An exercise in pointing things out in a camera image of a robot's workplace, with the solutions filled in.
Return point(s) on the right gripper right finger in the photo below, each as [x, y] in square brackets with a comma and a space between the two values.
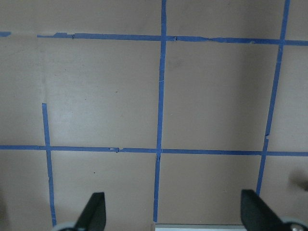
[256, 215]

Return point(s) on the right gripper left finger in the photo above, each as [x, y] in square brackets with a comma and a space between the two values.
[93, 216]

